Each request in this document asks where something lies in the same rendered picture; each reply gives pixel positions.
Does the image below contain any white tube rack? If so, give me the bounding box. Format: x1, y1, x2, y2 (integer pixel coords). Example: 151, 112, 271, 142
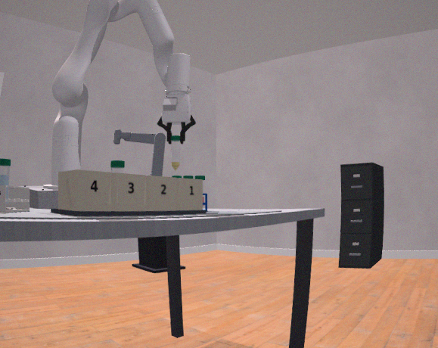
0, 185, 30, 212

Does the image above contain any beige bucket adapter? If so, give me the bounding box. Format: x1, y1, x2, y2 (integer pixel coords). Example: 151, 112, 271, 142
111, 172, 146, 211
58, 169, 111, 211
146, 176, 176, 211
176, 178, 203, 210

